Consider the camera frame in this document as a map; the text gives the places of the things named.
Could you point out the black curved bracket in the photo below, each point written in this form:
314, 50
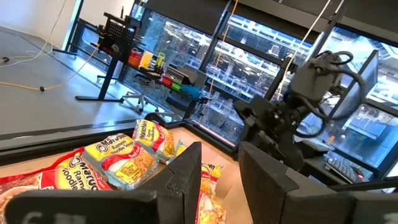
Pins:
155, 115

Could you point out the blue cup stack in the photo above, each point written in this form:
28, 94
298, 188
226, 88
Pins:
191, 92

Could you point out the green cup stack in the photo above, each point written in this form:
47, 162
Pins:
176, 86

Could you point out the orange container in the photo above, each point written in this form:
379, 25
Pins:
135, 58

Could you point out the red Maruchan beef ramen pack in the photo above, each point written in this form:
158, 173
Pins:
71, 177
210, 186

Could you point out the black pegboard organiser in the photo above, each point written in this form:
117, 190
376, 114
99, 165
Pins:
116, 32

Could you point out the green yellow bottle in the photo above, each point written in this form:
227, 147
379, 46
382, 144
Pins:
160, 59

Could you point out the white office chair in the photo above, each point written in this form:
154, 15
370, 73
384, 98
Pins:
140, 99

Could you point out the red cup stack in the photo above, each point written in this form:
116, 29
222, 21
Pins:
167, 81

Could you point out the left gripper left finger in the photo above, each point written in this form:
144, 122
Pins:
186, 186

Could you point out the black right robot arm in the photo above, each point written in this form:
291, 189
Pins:
311, 79

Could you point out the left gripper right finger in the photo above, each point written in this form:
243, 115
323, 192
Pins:
261, 186

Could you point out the grey computer monitor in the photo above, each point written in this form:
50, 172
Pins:
370, 74

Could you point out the black keyboard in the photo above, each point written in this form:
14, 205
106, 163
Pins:
342, 168

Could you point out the yellow container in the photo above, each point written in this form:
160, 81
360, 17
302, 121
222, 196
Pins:
145, 59

